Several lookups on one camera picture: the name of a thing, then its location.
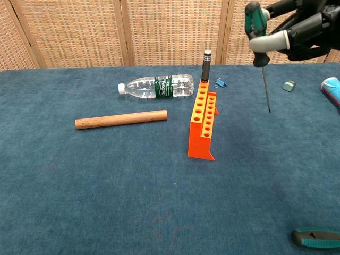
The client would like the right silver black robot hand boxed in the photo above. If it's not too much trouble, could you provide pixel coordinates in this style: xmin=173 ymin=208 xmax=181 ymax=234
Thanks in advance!
xmin=248 ymin=0 xmax=340 ymax=62

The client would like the slim green black screwdriver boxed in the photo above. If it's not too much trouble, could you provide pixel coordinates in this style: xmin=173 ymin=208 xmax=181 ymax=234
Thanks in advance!
xmin=244 ymin=1 xmax=272 ymax=114

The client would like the silver metal precision screwdriver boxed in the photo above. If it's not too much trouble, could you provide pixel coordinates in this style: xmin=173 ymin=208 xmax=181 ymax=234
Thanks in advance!
xmin=200 ymin=49 xmax=211 ymax=82

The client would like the orange tool holder rack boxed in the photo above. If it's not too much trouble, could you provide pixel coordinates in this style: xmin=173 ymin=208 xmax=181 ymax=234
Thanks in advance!
xmin=187 ymin=79 xmax=220 ymax=162

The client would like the large teal black screwdriver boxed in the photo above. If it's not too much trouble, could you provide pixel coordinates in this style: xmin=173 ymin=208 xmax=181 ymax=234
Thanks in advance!
xmin=290 ymin=227 xmax=340 ymax=249

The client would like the light blue cylindrical tube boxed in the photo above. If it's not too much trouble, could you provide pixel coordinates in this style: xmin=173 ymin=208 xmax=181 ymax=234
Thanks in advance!
xmin=320 ymin=76 xmax=340 ymax=109

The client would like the clear plastic water bottle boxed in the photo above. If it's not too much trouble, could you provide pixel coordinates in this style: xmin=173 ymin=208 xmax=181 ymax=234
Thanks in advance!
xmin=117 ymin=74 xmax=195 ymax=100

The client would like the wooden dowel rod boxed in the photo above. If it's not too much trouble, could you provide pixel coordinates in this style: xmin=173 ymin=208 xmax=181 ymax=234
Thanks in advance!
xmin=74 ymin=109 xmax=168 ymax=130

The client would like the blue felt table mat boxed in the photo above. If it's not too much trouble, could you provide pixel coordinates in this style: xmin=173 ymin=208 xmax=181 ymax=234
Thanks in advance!
xmin=0 ymin=62 xmax=340 ymax=255

